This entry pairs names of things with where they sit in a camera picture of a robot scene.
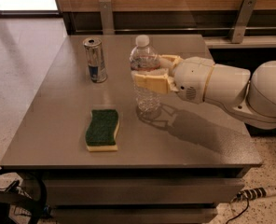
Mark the left metal bracket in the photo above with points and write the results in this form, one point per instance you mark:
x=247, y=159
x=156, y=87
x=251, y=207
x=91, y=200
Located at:
x=107, y=18

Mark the white power strip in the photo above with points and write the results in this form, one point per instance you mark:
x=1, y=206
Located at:
x=256, y=193

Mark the green yellow sponge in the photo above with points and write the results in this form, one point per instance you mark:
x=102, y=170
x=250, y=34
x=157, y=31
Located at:
x=102, y=132

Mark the clear plastic water bottle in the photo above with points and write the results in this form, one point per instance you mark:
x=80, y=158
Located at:
x=144, y=60

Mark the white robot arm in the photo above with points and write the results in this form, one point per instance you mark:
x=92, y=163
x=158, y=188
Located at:
x=247, y=96

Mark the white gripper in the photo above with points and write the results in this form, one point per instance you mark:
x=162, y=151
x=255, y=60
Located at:
x=192, y=78

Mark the right metal bracket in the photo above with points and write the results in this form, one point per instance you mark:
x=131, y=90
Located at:
x=237, y=32

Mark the metal bracket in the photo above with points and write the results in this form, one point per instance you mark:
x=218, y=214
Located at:
x=237, y=32
x=107, y=18

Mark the grey table drawer unit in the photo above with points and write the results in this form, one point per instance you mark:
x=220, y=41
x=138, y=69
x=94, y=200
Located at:
x=174, y=169

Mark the silver blue drink can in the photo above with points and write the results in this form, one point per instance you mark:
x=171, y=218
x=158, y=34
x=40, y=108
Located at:
x=95, y=58

